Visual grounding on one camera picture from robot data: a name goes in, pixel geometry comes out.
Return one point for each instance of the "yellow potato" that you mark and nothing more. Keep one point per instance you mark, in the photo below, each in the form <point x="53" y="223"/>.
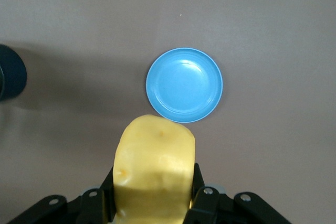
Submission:
<point x="155" y="169"/>

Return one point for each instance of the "round blue plate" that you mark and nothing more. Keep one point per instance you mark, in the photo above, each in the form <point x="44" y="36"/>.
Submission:
<point x="183" y="85"/>

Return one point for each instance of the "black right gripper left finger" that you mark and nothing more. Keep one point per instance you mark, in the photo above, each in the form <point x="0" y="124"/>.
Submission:
<point x="92" y="205"/>

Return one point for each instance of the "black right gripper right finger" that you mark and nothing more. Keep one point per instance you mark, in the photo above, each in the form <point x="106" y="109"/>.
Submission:
<point x="212" y="205"/>

